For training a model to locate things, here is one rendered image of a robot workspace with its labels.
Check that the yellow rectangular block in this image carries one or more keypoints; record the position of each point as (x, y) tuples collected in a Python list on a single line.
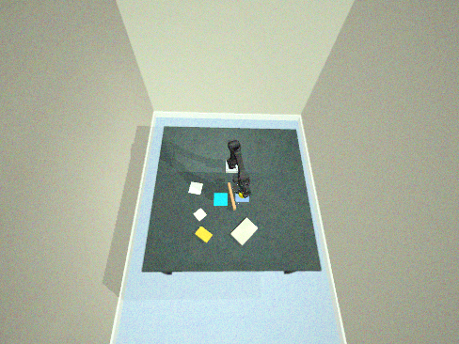
[(204, 234)]

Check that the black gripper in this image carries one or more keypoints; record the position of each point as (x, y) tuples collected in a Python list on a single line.
[(236, 179)]

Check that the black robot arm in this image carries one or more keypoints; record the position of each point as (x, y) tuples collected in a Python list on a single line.
[(236, 159)]

